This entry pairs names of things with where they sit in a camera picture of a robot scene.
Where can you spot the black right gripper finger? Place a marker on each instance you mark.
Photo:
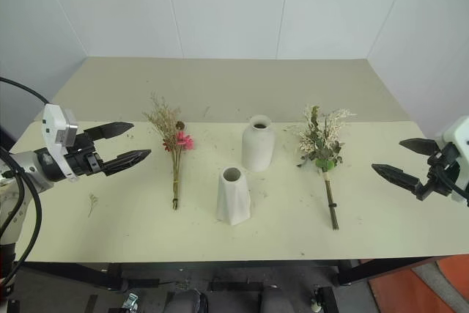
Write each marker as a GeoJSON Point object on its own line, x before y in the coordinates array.
{"type": "Point", "coordinates": [395, 175]}
{"type": "Point", "coordinates": [417, 145]}

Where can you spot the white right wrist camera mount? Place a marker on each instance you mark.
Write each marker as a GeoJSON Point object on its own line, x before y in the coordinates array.
{"type": "Point", "coordinates": [458, 144]}

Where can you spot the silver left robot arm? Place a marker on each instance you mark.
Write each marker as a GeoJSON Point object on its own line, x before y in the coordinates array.
{"type": "Point", "coordinates": [31, 168]}

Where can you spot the black table frame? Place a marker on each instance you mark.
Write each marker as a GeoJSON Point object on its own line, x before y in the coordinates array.
{"type": "Point", "coordinates": [110, 272]}

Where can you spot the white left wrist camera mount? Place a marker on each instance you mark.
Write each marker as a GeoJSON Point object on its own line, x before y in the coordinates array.
{"type": "Point", "coordinates": [55, 133]}

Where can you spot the small dried flower sprig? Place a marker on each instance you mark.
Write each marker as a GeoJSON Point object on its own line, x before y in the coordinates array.
{"type": "Point", "coordinates": [91, 203]}

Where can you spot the white faceted ceramic vase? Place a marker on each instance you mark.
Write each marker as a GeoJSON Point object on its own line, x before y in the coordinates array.
{"type": "Point", "coordinates": [232, 197]}

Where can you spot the white green dried flower bouquet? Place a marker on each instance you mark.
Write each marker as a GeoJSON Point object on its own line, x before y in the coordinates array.
{"type": "Point", "coordinates": [324, 140]}

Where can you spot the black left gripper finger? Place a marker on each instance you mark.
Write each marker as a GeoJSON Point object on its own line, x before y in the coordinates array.
{"type": "Point", "coordinates": [126, 159]}
{"type": "Point", "coordinates": [110, 129]}

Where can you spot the table caster wheel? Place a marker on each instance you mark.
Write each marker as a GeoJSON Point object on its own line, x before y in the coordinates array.
{"type": "Point", "coordinates": [316, 300]}
{"type": "Point", "coordinates": [130, 300]}

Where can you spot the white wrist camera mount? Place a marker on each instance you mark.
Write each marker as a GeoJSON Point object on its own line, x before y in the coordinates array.
{"type": "Point", "coordinates": [55, 133]}
{"type": "Point", "coordinates": [458, 144]}

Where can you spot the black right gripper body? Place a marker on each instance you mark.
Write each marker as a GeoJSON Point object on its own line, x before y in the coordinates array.
{"type": "Point", "coordinates": [439, 177]}

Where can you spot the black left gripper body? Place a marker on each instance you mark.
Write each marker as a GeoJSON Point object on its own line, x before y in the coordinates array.
{"type": "Point", "coordinates": [82, 159]}

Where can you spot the white bottle-shaped ceramic vase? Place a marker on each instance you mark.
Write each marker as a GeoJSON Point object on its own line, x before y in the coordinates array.
{"type": "Point", "coordinates": [258, 144]}

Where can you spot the pink dried flower bouquet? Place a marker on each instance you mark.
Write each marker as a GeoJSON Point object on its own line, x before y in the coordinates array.
{"type": "Point", "coordinates": [176, 137]}

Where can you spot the dark rounded robot foot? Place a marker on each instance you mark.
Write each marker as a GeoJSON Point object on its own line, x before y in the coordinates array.
{"type": "Point", "coordinates": [185, 302]}
{"type": "Point", "coordinates": [273, 300]}

